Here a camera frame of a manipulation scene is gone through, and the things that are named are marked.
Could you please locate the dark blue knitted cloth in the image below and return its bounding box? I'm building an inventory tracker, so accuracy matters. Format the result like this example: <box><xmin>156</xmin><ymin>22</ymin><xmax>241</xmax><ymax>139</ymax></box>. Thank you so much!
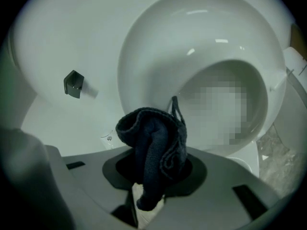
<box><xmin>115</xmin><ymin>95</ymin><xmax>188</xmax><ymax>212</ymax></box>

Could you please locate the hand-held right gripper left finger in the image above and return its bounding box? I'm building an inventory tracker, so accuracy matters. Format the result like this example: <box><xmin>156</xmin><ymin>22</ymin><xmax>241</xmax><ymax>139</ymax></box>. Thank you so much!
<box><xmin>45</xmin><ymin>145</ymin><xmax>136</xmax><ymax>215</ymax></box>

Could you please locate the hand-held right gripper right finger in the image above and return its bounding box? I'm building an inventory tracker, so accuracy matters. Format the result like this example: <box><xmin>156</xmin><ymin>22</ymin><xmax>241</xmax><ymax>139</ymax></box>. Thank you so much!
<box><xmin>146</xmin><ymin>147</ymin><xmax>285</xmax><ymax>230</ymax></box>

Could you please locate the black wall paper holder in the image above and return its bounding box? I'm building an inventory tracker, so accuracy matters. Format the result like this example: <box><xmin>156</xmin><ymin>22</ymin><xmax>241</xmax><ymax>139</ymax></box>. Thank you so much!
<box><xmin>63</xmin><ymin>69</ymin><xmax>85</xmax><ymax>100</ymax></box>

